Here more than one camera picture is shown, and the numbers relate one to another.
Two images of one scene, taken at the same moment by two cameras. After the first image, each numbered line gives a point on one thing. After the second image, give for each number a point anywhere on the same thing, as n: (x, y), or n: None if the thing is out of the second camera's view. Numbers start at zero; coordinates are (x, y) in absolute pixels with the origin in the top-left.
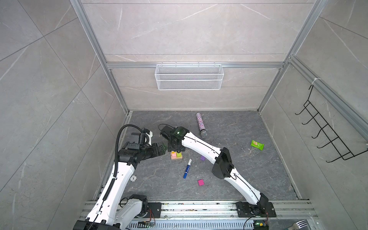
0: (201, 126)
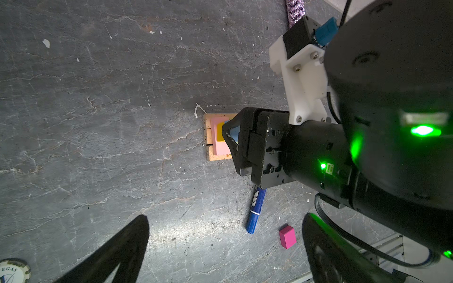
0: (295, 10)
